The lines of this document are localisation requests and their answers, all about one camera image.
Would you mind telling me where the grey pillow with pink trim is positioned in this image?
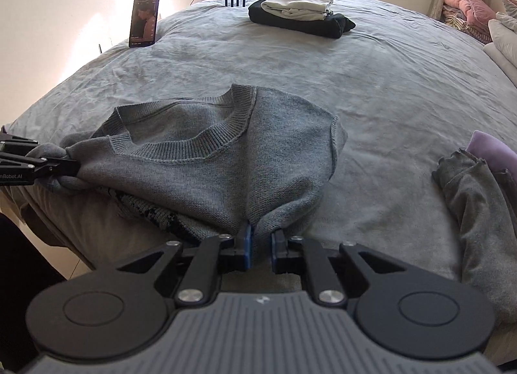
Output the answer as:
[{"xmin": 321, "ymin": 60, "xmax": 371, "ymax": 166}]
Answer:
[{"xmin": 496, "ymin": 0, "xmax": 517, "ymax": 19}]

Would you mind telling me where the bed with grey sheet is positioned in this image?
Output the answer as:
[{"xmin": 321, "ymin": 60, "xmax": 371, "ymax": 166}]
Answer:
[{"xmin": 0, "ymin": 0, "xmax": 517, "ymax": 318}]

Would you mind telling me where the purple cloth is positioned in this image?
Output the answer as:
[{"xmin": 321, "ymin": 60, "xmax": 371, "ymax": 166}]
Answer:
[{"xmin": 464, "ymin": 130, "xmax": 517, "ymax": 181}]

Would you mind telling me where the folded white quilt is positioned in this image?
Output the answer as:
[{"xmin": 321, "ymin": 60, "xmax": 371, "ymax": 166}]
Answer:
[{"xmin": 482, "ymin": 12, "xmax": 517, "ymax": 88}]

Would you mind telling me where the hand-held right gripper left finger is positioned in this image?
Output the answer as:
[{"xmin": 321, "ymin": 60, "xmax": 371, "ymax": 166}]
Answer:
[{"xmin": 115, "ymin": 224, "xmax": 254, "ymax": 305}]

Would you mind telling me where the folded black garment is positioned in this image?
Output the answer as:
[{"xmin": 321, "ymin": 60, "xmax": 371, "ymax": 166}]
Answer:
[{"xmin": 248, "ymin": 0, "xmax": 357, "ymax": 39}]

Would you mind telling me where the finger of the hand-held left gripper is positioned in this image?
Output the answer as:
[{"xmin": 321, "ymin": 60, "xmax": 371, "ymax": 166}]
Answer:
[
  {"xmin": 0, "ymin": 153, "xmax": 79, "ymax": 177},
  {"xmin": 0, "ymin": 134, "xmax": 40, "ymax": 153}
]

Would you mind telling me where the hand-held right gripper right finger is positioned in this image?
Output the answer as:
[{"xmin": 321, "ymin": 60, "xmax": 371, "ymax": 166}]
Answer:
[{"xmin": 270, "ymin": 230, "xmax": 408, "ymax": 306}]

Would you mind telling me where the upright phone showing video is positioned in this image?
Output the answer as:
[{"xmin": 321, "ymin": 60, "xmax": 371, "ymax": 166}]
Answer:
[{"xmin": 128, "ymin": 0, "xmax": 161, "ymax": 48}]

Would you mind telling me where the dark grey cloth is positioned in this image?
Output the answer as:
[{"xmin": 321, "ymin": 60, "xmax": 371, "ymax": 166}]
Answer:
[{"xmin": 431, "ymin": 148, "xmax": 517, "ymax": 322}]

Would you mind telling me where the folded white garment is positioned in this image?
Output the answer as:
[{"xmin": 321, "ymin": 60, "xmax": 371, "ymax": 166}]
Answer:
[{"xmin": 260, "ymin": 0, "xmax": 336, "ymax": 22}]

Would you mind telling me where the grey knit sweater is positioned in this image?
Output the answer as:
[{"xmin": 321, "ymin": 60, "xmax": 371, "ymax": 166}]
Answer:
[{"xmin": 28, "ymin": 84, "xmax": 349, "ymax": 243}]

